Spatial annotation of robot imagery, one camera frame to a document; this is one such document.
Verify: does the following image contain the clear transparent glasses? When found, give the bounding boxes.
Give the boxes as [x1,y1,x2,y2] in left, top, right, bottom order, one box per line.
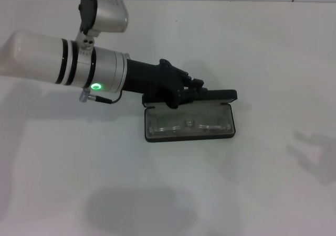
[148,117,232,136]

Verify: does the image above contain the black glasses case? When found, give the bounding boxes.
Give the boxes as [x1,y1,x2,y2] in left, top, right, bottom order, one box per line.
[141,89,239,144]

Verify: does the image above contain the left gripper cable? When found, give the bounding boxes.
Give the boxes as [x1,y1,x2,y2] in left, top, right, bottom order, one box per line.
[78,88,124,105]

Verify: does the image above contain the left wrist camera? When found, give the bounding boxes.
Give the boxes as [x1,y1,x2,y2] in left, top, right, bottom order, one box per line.
[78,0,130,35]

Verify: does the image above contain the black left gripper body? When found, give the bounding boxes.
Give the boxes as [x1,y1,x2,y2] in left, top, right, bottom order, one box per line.
[122,58,190,110]

